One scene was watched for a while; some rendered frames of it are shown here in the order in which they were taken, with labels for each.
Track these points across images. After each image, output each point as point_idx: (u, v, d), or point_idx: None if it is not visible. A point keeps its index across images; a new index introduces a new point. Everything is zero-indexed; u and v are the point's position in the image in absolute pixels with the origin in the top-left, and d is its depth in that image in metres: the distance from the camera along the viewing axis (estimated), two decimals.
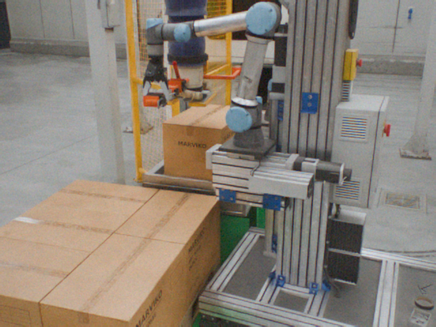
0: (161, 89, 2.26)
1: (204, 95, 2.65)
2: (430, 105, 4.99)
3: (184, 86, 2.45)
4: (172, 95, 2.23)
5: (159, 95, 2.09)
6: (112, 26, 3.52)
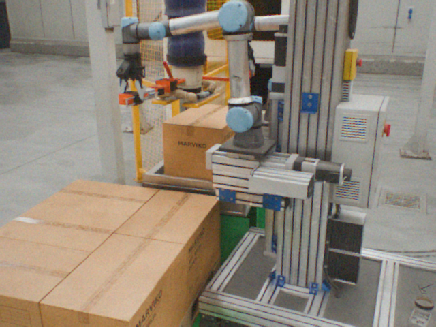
0: None
1: (201, 96, 2.63)
2: (430, 105, 4.99)
3: (175, 86, 2.45)
4: (153, 94, 2.24)
5: (134, 93, 2.11)
6: (112, 26, 3.52)
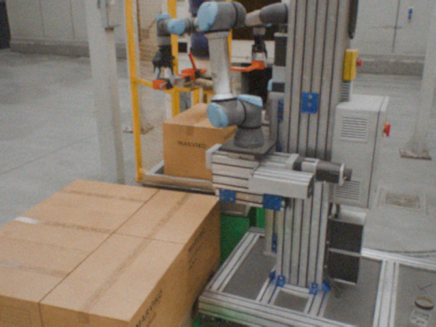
0: None
1: None
2: (430, 105, 4.99)
3: (199, 75, 2.79)
4: (181, 81, 2.58)
5: (166, 80, 2.44)
6: (112, 26, 3.52)
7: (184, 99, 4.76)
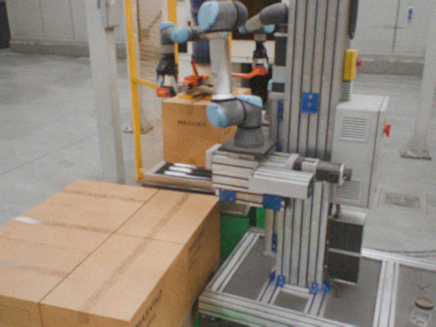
0: None
1: None
2: (430, 105, 4.99)
3: (201, 82, 2.79)
4: (184, 88, 2.58)
5: (169, 88, 2.45)
6: (112, 26, 3.52)
7: None
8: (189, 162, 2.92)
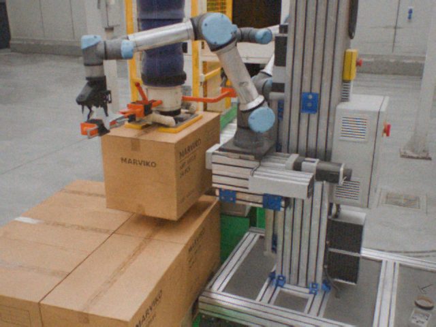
0: (112, 114, 2.00)
1: (180, 118, 2.35)
2: (430, 105, 4.99)
3: (150, 110, 2.17)
4: (122, 121, 1.96)
5: (98, 122, 1.83)
6: (112, 26, 3.52)
7: None
8: (137, 210, 2.31)
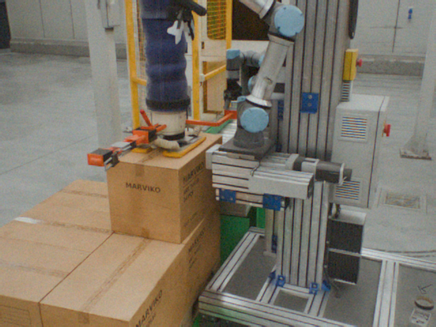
0: (118, 142, 2.04)
1: (184, 142, 2.39)
2: (430, 105, 4.99)
3: (154, 136, 2.21)
4: (127, 149, 2.01)
5: (104, 153, 1.87)
6: (112, 26, 3.52)
7: None
8: (142, 233, 2.34)
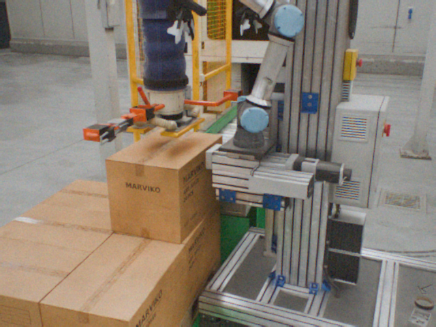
0: (115, 119, 2.01)
1: (182, 122, 2.36)
2: (430, 105, 4.99)
3: (152, 114, 2.18)
4: (124, 126, 1.97)
5: (101, 128, 1.84)
6: (112, 26, 3.52)
7: (184, 99, 4.76)
8: (142, 233, 2.34)
